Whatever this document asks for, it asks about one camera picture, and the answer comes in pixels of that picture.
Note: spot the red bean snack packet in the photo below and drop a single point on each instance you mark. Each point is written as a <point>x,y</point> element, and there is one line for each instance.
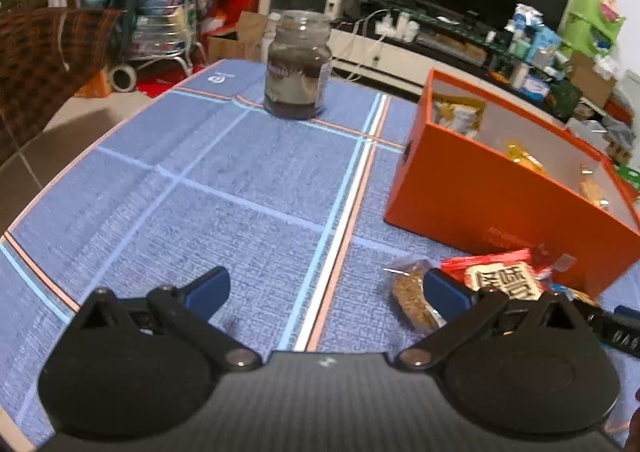
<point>500,272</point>

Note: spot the white and yellow snack packet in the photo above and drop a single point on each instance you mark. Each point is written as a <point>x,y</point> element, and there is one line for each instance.
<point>457,114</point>

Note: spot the clear packet with brown bar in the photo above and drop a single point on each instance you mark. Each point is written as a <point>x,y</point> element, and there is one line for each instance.
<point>412,297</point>

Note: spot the green-edged round cracker packet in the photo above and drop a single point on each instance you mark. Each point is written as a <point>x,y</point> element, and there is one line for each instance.
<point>595,189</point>

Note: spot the orange cardboard box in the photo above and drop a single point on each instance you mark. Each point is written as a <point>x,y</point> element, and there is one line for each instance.
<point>475,202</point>

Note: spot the white power strip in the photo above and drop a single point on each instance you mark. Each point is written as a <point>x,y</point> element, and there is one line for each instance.
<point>395,26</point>

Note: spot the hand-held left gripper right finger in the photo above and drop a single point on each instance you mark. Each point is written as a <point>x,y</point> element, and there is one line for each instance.
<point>445,294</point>

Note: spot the glass television stand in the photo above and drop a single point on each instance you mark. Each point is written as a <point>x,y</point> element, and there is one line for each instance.
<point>450,51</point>

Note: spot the brown plaid sofa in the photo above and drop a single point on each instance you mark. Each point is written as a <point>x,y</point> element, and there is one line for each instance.
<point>45,66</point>

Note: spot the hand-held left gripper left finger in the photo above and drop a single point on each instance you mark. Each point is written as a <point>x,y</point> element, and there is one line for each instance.
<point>207,289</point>

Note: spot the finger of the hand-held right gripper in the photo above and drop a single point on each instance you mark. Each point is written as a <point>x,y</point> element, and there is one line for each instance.
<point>610,327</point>

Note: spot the blue lined table mat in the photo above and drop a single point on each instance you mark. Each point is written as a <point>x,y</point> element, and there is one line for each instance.
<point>200,212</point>

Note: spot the brown cardboard box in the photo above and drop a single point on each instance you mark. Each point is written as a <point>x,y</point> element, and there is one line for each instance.
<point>592,79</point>

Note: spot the open cardboard box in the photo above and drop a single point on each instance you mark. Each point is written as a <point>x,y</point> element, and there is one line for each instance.
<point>237,39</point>

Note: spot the green plastic drawers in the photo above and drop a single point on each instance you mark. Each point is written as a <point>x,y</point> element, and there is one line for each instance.
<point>590,21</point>

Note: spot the glass jar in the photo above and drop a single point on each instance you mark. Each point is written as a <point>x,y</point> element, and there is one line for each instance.
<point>297,66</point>

